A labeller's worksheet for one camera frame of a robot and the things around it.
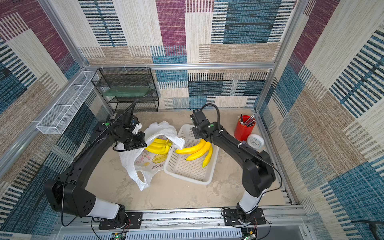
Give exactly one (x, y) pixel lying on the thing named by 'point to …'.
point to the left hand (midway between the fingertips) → (147, 144)
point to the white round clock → (255, 141)
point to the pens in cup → (251, 121)
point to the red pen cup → (241, 131)
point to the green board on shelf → (134, 92)
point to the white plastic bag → (141, 163)
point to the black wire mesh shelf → (129, 77)
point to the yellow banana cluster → (159, 145)
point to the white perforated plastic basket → (177, 165)
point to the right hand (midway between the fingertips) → (203, 130)
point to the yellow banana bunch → (199, 149)
